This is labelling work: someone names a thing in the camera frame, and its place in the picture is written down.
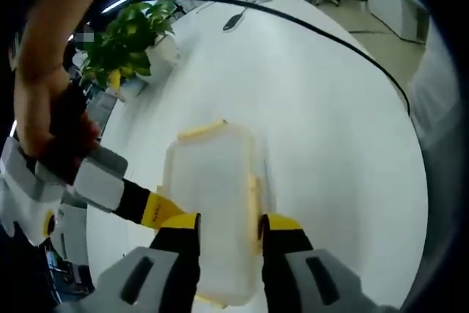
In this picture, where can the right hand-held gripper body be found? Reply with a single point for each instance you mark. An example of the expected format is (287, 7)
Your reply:
(25, 195)

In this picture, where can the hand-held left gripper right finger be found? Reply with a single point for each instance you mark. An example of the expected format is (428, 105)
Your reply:
(293, 283)

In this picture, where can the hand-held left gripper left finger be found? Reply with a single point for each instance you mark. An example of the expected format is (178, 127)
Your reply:
(165, 269)

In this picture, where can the clear plastic buckle box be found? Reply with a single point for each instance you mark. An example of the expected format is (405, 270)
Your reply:
(209, 199)

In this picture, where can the translucent plastic container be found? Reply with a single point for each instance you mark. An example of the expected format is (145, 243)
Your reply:
(201, 131)

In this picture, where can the person's right hand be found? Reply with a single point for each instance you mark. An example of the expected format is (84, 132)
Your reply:
(69, 133)

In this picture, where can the green potted plant white pot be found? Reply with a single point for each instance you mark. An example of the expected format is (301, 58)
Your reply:
(124, 49)

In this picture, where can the black flat device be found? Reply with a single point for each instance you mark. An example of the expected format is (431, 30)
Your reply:
(234, 21)

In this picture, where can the white cabinet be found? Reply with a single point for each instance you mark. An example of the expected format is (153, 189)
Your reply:
(399, 5)

